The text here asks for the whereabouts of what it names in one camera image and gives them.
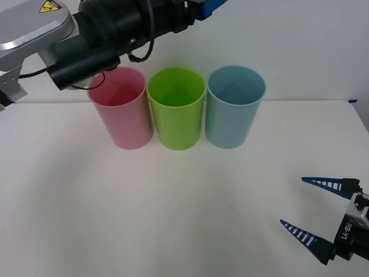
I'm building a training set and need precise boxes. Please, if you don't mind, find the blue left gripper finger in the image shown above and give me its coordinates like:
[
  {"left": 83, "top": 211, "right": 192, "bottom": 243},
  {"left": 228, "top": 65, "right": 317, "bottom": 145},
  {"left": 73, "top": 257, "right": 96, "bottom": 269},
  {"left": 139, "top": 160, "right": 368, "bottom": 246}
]
[{"left": 198, "top": 0, "right": 229, "bottom": 21}]

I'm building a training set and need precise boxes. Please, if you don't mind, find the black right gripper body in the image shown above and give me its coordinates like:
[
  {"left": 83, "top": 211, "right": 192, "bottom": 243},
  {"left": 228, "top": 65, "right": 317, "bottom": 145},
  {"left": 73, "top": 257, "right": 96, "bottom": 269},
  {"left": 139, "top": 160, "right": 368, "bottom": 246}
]
[{"left": 330, "top": 215, "right": 369, "bottom": 262}]

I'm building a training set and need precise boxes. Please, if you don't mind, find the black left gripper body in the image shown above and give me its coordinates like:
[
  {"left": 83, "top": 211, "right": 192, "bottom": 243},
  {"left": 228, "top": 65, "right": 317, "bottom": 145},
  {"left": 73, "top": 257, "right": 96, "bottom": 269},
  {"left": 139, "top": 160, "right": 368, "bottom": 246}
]
[{"left": 160, "top": 0, "right": 204, "bottom": 35}]

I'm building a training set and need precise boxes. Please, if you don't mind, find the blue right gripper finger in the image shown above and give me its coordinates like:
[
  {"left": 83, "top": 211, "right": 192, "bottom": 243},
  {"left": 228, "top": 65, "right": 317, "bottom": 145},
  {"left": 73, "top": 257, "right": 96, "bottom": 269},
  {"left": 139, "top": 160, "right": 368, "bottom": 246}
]
[
  {"left": 279, "top": 219, "right": 337, "bottom": 265},
  {"left": 301, "top": 176, "right": 362, "bottom": 200}
]

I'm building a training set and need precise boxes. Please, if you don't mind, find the green plastic bin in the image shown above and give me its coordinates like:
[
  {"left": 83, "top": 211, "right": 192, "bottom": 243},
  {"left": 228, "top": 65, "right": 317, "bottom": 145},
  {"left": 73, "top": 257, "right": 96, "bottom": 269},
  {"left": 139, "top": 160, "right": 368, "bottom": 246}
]
[{"left": 146, "top": 66, "right": 206, "bottom": 151}]

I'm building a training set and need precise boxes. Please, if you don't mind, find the pale blue plastic bin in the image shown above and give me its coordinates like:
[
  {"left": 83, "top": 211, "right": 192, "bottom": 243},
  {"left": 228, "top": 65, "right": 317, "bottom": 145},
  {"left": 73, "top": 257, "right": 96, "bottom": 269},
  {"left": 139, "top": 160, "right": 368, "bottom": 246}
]
[{"left": 205, "top": 66, "right": 267, "bottom": 149}]

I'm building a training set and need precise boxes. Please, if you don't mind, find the pink plastic bin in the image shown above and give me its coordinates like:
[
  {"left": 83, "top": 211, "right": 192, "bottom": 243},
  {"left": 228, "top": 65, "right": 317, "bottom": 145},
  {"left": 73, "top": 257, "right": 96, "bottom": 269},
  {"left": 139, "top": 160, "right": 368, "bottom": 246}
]
[{"left": 87, "top": 66, "right": 154, "bottom": 150}]

